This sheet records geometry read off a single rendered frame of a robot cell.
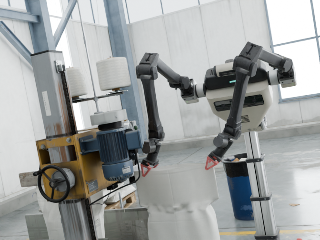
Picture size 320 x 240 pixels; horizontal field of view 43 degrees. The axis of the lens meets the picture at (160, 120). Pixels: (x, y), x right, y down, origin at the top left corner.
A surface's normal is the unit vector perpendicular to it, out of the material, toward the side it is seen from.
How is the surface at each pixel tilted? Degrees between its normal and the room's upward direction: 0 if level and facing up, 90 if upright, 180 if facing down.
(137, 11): 90
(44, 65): 90
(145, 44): 90
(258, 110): 130
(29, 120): 90
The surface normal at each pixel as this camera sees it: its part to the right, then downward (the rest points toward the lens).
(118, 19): -0.37, 0.11
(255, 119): -0.18, 0.72
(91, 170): 0.91, -0.14
